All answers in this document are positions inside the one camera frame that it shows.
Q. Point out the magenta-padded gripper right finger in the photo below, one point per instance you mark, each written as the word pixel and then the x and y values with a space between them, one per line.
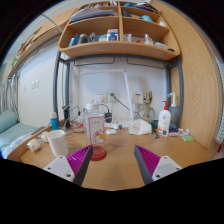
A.
pixel 165 166

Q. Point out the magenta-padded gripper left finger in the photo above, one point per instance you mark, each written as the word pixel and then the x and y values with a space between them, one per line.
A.
pixel 62 166

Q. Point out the clear drink bottle white cap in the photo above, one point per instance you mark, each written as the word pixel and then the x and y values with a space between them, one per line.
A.
pixel 95 128

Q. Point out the white paper cup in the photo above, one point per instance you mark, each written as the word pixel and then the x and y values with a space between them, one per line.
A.
pixel 58 143

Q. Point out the small white thermometer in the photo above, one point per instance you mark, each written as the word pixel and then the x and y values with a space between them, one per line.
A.
pixel 165 132

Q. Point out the round white wrapped item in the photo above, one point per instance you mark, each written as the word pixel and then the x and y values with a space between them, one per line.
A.
pixel 34 145
pixel 43 136

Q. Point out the green lid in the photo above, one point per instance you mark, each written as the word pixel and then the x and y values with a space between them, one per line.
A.
pixel 188 138

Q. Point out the flat round red coaster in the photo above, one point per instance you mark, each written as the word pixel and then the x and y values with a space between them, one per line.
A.
pixel 101 156

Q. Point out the blue bottle white cap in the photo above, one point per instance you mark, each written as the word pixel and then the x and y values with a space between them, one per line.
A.
pixel 54 122

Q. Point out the crumpled white paper bag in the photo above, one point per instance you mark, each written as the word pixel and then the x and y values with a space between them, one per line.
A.
pixel 140 127

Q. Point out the white red-topped pump bottle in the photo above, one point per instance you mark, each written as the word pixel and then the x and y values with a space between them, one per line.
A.
pixel 164 120

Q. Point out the black upright device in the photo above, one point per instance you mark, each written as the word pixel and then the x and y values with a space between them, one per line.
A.
pixel 66 116

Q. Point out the small white oval object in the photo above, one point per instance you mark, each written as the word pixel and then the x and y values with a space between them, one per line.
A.
pixel 111 131

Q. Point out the teal bed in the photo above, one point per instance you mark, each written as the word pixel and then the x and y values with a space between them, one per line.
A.
pixel 13 131

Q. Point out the tree creature figurine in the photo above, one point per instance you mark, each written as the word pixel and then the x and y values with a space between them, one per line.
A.
pixel 147 105

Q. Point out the white power strip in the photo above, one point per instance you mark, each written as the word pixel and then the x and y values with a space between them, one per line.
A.
pixel 115 126

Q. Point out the green striped hanging towel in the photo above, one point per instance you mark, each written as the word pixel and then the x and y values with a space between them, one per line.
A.
pixel 220 130

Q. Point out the black plug adapter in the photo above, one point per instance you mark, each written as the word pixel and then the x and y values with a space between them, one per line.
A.
pixel 108 117

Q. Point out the white desk lamp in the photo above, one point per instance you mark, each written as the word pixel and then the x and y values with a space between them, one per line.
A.
pixel 127 93

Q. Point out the wooden wardrobe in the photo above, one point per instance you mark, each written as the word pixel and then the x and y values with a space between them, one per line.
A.
pixel 200 86

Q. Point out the wooden shelf unit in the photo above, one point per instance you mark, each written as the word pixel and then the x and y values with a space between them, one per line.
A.
pixel 116 50

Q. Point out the white wall socket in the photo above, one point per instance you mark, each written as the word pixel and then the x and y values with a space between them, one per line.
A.
pixel 114 96
pixel 101 97
pixel 136 97

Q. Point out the grey metal frame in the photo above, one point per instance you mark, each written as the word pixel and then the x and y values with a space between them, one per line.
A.
pixel 180 86

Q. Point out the white wall switch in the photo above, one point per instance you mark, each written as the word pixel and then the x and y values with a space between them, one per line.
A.
pixel 35 84

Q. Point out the long wooden wall shelf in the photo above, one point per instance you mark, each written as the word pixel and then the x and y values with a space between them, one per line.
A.
pixel 40 36

